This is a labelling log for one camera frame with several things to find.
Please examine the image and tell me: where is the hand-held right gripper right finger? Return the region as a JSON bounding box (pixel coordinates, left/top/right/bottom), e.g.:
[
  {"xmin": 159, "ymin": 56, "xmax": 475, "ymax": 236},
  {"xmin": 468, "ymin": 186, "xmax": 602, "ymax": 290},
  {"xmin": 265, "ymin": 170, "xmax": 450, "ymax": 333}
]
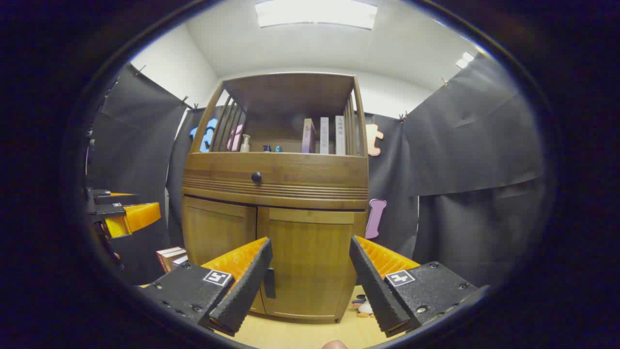
[{"xmin": 349, "ymin": 235, "xmax": 479, "ymax": 338}]

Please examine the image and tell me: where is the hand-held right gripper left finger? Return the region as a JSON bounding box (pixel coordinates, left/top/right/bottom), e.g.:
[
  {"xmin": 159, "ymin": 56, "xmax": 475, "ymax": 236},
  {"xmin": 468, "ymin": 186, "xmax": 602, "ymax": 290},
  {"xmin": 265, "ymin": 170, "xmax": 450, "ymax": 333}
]
[{"xmin": 139, "ymin": 237, "xmax": 273, "ymax": 336}]

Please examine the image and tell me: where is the wooden double-door shoe cabinet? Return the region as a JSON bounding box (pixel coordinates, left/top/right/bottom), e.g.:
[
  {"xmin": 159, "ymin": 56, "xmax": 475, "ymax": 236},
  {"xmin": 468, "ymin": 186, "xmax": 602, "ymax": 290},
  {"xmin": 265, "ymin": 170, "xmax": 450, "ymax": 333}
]
[{"xmin": 182, "ymin": 72, "xmax": 370, "ymax": 324}]

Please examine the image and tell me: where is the wooden cabinet drawer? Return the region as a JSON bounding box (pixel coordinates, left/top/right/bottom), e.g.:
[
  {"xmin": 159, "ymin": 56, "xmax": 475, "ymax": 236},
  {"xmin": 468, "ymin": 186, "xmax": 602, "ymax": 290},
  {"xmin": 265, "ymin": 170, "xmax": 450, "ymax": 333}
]
[{"xmin": 183, "ymin": 152, "xmax": 369, "ymax": 210}]

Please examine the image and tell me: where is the small pile of books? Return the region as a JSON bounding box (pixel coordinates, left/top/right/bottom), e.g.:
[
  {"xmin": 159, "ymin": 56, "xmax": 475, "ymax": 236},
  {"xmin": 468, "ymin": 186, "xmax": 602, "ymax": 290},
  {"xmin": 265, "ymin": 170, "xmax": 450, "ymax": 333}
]
[{"xmin": 155, "ymin": 246, "xmax": 189, "ymax": 273}]

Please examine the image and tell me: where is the black backdrop cloth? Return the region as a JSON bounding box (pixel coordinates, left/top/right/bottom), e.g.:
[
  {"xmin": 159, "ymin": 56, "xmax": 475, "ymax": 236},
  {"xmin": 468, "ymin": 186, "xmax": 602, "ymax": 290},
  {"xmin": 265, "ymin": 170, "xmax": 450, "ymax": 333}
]
[{"xmin": 86, "ymin": 51, "xmax": 549, "ymax": 287}]

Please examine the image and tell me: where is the large ceiling light panel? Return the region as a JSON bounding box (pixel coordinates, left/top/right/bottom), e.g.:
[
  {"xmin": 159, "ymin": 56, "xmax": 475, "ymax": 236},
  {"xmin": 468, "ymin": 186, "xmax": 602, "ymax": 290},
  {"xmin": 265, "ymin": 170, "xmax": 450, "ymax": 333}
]
[{"xmin": 255, "ymin": 0, "xmax": 378, "ymax": 31}]

